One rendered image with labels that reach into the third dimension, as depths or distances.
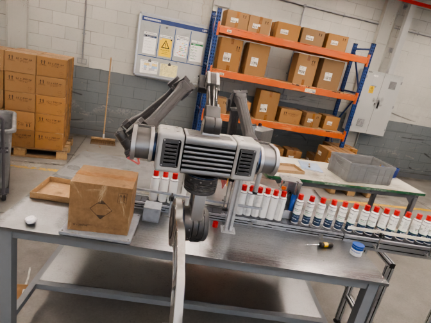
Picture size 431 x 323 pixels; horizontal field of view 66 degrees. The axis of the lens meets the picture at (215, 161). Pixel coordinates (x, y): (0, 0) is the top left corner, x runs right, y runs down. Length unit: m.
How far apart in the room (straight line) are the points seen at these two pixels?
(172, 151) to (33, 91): 3.94
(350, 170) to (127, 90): 4.11
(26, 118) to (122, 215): 3.53
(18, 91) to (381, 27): 6.30
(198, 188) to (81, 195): 0.69
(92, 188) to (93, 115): 4.77
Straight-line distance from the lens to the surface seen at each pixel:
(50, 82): 4.99
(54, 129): 5.11
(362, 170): 3.92
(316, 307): 2.76
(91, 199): 1.77
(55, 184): 2.42
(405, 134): 8.42
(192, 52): 6.15
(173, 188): 2.09
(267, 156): 1.34
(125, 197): 1.73
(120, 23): 6.27
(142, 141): 1.24
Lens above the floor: 1.82
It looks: 17 degrees down
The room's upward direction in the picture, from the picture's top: 11 degrees clockwise
